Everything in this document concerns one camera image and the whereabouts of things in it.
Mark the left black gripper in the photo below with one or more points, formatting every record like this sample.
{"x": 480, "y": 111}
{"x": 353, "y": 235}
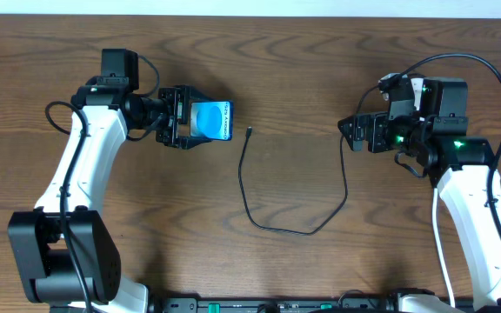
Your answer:
{"x": 170, "y": 116}

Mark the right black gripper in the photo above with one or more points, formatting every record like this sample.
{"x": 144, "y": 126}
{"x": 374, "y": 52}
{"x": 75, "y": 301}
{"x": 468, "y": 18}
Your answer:
{"x": 377, "y": 131}

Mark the blue Galaxy smartphone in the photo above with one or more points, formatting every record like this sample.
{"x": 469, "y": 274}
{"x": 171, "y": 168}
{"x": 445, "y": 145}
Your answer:
{"x": 212, "y": 120}

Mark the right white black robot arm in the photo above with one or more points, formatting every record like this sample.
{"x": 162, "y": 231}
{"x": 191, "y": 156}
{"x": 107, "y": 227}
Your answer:
{"x": 463, "y": 177}

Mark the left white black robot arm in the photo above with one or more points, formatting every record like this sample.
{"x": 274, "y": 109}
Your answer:
{"x": 64, "y": 253}

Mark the white USB charger plug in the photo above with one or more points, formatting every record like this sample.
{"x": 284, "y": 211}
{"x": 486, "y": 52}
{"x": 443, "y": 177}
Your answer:
{"x": 417, "y": 86}

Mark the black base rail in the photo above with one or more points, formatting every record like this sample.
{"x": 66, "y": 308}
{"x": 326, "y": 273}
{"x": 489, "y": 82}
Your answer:
{"x": 350, "y": 303}

